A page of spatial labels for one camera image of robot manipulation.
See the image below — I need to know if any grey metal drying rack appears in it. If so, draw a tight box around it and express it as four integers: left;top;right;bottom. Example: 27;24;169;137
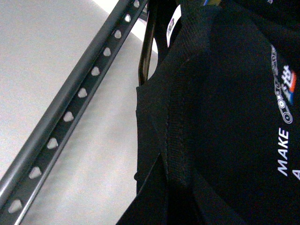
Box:
0;0;147;225

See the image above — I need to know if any black printed t-shirt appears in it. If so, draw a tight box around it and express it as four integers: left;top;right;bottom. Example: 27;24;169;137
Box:
118;0;300;225

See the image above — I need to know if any metal clothes hanger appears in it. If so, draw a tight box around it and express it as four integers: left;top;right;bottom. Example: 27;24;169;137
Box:
138;0;158;86

